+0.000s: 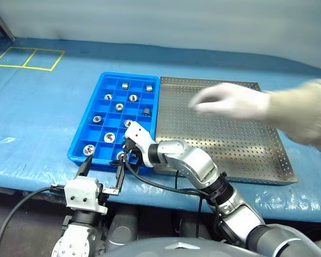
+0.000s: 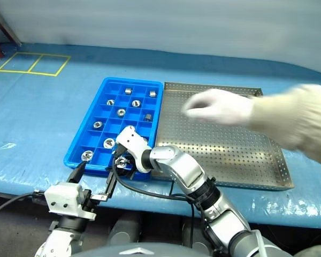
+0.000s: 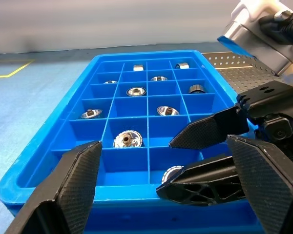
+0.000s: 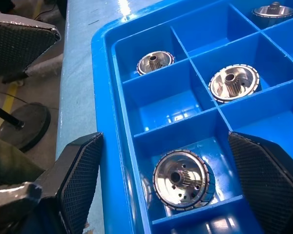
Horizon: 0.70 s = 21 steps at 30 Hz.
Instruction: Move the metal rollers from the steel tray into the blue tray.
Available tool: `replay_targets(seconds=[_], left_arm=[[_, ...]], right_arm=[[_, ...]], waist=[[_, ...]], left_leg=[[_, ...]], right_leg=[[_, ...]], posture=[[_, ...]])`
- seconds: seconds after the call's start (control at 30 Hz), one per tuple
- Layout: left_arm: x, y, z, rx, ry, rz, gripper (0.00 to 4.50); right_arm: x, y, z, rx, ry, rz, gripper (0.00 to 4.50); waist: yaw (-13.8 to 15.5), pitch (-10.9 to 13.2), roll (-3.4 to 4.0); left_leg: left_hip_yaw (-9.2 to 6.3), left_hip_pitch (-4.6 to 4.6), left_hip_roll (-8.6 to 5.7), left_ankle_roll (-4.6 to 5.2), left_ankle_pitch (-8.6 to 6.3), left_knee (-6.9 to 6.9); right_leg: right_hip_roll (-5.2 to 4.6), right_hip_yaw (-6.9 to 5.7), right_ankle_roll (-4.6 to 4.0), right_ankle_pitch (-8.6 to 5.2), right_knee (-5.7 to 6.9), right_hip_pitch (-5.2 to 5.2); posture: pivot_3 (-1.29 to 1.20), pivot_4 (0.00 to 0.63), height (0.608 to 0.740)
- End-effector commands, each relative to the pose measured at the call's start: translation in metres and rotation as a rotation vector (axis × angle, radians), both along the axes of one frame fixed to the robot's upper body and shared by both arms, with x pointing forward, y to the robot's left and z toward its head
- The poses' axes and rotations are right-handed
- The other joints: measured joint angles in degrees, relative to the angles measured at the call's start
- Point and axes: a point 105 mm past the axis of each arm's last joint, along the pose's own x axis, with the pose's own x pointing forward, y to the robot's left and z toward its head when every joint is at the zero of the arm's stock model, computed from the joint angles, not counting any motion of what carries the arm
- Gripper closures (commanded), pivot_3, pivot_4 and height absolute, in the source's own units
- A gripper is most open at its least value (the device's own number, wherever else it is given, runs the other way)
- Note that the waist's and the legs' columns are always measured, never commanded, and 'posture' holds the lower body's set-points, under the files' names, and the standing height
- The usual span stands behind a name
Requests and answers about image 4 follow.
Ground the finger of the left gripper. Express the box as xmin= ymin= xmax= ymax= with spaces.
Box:
xmin=0 ymin=11 xmax=62 ymax=79
xmin=0 ymin=181 xmax=43 ymax=220

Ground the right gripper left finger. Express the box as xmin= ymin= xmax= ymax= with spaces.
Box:
xmin=21 ymin=132 xmax=105 ymax=234

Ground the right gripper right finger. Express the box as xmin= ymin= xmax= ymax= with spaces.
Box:
xmin=228 ymin=131 xmax=293 ymax=234

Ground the metal motor rotor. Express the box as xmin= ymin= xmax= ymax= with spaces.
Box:
xmin=208 ymin=63 xmax=262 ymax=103
xmin=153 ymin=149 xmax=215 ymax=212
xmin=251 ymin=1 xmax=293 ymax=29
xmin=136 ymin=50 xmax=176 ymax=76

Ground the blue compartment bin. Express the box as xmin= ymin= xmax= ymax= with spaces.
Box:
xmin=91 ymin=0 xmax=293 ymax=234

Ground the olive green fabric object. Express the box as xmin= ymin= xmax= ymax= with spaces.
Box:
xmin=0 ymin=136 xmax=46 ymax=186

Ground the black round stand base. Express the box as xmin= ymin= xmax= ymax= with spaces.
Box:
xmin=0 ymin=101 xmax=52 ymax=153

